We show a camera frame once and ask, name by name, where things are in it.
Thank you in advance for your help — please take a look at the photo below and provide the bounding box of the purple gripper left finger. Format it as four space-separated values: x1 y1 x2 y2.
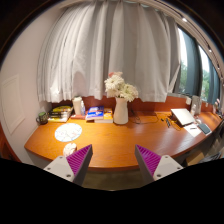
44 145 93 186

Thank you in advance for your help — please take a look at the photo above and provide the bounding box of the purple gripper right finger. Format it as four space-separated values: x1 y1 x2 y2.
135 145 182 184

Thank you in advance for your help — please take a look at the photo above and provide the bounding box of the round white mouse pad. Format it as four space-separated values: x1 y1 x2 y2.
54 123 82 142

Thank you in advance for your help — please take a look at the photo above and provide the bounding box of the red flat book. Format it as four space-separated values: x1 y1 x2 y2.
70 114 86 120

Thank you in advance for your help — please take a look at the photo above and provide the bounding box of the stack of yellow black books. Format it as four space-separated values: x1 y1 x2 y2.
48 106 73 123

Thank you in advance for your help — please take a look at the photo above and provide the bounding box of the white paper sheet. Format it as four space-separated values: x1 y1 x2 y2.
184 124 201 137

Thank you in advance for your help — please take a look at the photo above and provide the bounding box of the dark green mug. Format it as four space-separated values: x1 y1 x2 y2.
36 112 48 125

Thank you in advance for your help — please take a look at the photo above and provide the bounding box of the silver laptop on stand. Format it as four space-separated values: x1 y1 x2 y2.
171 108 195 126

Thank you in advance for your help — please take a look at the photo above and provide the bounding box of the small clear bottle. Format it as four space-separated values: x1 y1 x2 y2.
81 100 86 116

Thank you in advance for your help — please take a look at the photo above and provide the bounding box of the white ceramic vase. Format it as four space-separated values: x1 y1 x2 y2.
113 98 128 125

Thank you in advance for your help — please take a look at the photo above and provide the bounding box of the blue book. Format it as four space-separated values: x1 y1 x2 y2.
86 106 104 120

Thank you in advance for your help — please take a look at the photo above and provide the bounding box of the dark tablet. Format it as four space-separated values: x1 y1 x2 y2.
198 123 211 134

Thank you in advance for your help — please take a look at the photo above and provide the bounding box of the white flower bouquet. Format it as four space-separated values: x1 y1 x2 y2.
104 72 138 102

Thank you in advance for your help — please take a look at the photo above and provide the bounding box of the white curtain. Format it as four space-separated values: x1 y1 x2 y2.
37 0 180 102

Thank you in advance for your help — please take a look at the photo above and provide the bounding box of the black cable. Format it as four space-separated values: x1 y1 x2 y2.
129 108 160 125

